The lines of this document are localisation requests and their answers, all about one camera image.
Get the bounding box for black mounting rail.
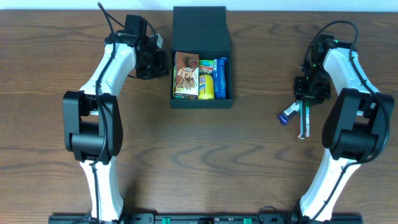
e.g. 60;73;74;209
48;212;363;224

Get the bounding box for green gummy worms bag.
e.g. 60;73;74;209
198;60;215;75

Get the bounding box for blue cookie roll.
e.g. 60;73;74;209
213;57;227;99

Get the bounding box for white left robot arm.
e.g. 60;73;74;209
62;14;169;223

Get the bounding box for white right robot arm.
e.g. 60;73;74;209
292;34;394;223

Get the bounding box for green pretzel snack box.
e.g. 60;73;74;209
172;66;199;100

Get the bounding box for dark blue chocolate bar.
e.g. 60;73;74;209
277;100;301;126

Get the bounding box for black box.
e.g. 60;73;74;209
170;6;233;109

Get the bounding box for green black candy bar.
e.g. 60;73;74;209
298;100;310;139

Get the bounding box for brown chocolate sticks box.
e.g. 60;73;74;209
174;52;199;99

